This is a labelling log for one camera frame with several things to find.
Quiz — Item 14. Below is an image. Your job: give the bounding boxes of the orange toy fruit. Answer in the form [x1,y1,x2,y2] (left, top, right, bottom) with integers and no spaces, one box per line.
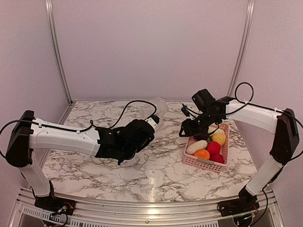
[194,149,210,160]

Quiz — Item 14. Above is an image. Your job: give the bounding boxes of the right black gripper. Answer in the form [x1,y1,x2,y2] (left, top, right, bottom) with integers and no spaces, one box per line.
[179,110,219,137]

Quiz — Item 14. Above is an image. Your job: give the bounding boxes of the white long toy vegetable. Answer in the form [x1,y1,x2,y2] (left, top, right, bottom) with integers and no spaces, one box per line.
[208,126,225,135]

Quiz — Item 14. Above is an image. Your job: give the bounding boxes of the dark maroon toy food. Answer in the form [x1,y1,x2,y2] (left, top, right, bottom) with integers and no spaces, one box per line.
[193,133,209,141]

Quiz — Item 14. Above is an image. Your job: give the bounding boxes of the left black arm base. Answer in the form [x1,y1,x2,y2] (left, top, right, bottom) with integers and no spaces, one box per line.
[35,196,76,215]

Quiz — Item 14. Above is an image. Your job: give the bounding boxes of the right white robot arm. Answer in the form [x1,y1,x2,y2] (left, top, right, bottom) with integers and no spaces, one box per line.
[179,97,299,212]

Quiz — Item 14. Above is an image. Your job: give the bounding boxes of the bright red toy fruit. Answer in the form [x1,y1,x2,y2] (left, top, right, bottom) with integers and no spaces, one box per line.
[206,141,221,156]

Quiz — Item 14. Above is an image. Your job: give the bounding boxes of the yellow toy fruit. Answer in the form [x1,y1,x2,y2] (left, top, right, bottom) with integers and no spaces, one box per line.
[212,133,226,146]

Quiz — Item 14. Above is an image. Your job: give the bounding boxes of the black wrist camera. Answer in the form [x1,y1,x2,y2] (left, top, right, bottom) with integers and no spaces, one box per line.
[117,140,149,166]
[191,88,215,112]

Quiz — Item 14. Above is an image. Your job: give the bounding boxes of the left aluminium frame post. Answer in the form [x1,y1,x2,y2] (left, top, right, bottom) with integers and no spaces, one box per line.
[45,0,73,105]

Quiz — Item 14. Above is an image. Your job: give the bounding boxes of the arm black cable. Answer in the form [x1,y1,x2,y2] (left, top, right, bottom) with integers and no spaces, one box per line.
[0,100,157,159]
[234,81,303,164]

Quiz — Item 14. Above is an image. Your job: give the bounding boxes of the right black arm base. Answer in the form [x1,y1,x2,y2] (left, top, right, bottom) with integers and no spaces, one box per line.
[217,198,259,217]

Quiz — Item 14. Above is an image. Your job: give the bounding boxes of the dark red toy fruit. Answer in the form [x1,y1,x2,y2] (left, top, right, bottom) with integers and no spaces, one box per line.
[210,154,224,164]

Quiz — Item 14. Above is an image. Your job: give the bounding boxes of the clear zip top bag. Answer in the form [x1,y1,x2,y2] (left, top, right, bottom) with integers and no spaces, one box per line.
[139,97,168,137]

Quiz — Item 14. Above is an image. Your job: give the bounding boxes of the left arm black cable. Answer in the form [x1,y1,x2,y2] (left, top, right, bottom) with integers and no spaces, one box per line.
[0,100,157,159]

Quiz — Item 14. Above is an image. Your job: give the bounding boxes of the pink plastic basket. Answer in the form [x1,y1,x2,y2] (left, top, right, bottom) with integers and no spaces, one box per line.
[182,123,230,173]

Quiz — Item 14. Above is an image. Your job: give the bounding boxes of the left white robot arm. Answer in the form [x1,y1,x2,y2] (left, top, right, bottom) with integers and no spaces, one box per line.
[5,111,160,210]

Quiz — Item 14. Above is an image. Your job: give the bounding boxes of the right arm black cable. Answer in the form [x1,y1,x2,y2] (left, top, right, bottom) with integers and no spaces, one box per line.
[234,81,303,164]

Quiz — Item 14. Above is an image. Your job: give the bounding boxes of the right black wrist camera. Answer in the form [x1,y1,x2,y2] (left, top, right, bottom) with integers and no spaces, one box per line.
[191,88,215,112]

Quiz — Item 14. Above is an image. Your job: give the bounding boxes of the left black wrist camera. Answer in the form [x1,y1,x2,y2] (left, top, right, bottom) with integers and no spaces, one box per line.
[117,140,149,166]

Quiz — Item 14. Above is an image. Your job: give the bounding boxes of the right aluminium frame post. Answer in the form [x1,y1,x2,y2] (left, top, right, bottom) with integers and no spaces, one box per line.
[227,0,255,96]

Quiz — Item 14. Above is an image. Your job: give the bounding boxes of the aluminium frame post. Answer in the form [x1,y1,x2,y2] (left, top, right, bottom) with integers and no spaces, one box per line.
[45,0,73,105]
[227,0,255,96]

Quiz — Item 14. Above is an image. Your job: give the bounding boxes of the front aluminium frame rail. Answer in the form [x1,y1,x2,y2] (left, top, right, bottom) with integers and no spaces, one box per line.
[6,188,285,227]

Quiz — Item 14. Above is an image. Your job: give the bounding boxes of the white toy bun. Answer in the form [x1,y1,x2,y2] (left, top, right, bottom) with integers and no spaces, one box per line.
[186,140,208,155]

